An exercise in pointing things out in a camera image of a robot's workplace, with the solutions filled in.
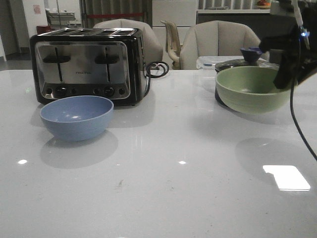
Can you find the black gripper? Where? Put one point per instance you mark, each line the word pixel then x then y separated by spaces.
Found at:
pixel 298 62

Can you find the green bowl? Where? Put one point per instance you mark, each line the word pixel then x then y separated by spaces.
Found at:
pixel 257 103

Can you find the blue bowl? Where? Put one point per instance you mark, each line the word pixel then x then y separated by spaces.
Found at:
pixel 77 118

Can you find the glass pot lid blue knob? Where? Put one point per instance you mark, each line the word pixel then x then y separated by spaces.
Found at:
pixel 251 57

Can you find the fruit plate on counter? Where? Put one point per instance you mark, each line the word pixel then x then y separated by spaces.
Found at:
pixel 263 4

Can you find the dark blue saucepan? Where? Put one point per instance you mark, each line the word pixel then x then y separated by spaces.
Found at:
pixel 218 99

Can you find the clear plastic food container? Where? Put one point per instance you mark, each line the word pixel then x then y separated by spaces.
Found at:
pixel 208 63

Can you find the beige armchair right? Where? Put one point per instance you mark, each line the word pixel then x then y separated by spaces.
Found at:
pixel 215 38

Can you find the beige armchair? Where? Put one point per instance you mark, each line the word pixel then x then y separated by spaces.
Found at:
pixel 215 38
pixel 153 50

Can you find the cream plastic chair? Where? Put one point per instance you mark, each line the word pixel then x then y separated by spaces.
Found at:
pixel 172 46

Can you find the white drawer cabinet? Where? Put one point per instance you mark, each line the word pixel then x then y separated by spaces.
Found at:
pixel 180 12

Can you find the beige armchair left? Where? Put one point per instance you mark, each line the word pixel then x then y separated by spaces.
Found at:
pixel 153 50

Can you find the black and steel toaster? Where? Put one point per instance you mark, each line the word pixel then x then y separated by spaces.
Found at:
pixel 105 62

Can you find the metal rack cart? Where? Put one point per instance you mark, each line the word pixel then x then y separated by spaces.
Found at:
pixel 62 18

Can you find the red bin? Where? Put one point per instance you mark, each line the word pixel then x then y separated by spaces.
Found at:
pixel 41 29

